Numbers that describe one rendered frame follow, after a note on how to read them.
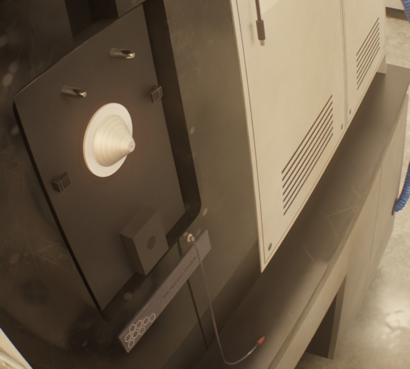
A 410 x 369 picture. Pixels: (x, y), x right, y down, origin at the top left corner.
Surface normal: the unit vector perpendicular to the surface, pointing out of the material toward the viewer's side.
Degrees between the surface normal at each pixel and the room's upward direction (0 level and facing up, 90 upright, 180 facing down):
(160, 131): 90
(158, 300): 90
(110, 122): 38
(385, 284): 0
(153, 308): 90
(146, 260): 90
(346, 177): 0
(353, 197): 0
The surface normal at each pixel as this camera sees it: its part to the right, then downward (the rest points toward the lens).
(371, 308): -0.14, -0.79
